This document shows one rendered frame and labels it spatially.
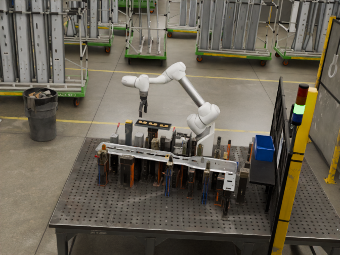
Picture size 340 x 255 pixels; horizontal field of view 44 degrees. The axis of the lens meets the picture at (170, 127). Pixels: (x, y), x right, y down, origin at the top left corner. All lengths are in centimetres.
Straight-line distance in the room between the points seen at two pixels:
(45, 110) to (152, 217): 306
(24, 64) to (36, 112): 193
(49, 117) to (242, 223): 359
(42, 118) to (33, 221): 192
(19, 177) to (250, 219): 311
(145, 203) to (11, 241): 155
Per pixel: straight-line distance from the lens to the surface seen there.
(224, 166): 395
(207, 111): 455
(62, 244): 386
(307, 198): 431
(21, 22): 786
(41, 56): 790
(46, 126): 640
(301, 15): 1143
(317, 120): 664
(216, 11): 1068
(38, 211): 504
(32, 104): 622
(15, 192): 542
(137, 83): 412
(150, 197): 396
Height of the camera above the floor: 296
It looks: 25 degrees down
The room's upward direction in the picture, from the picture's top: 4 degrees clockwise
